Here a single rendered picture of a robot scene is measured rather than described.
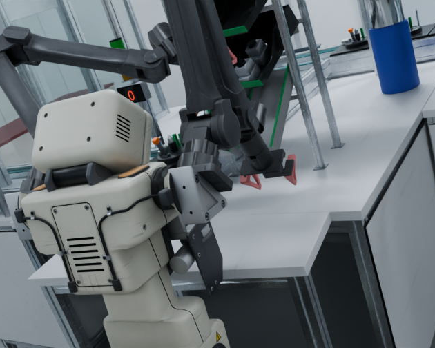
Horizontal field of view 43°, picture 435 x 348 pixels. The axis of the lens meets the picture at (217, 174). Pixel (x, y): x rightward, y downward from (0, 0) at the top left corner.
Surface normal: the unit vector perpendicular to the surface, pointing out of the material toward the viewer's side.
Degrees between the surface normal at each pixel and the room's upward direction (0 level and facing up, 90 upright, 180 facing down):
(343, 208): 0
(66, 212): 82
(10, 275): 90
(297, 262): 0
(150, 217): 90
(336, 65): 90
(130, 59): 46
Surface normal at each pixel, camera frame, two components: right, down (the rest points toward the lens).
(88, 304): 0.82, -0.07
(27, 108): -0.11, -0.44
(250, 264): -0.30, -0.90
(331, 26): -0.39, 0.43
